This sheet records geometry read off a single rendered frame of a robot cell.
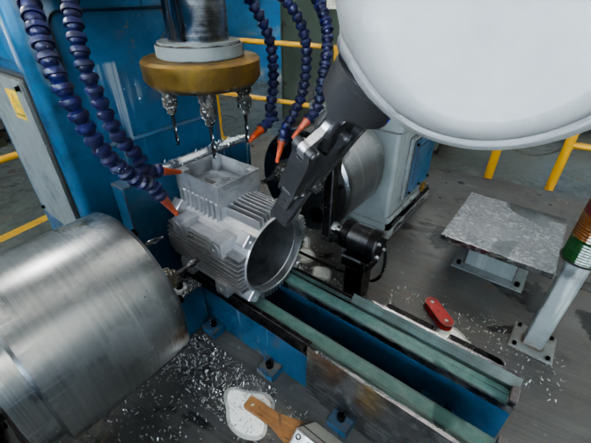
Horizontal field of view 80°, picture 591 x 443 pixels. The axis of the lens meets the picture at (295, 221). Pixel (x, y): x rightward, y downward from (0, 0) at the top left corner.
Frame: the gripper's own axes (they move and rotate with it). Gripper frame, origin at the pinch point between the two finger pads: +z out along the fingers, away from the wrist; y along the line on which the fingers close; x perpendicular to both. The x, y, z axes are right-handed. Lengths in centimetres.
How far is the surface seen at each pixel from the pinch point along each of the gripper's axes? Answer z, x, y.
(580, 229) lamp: -8.9, 33.4, -34.5
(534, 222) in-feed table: 9, 37, -65
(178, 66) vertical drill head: -4.1, -23.1, 1.2
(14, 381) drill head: 11.7, -3.3, 32.6
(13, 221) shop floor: 237, -173, -11
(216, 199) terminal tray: 13.9, -11.6, -1.2
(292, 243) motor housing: 21.8, 1.1, -13.1
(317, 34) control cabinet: 115, -168, -299
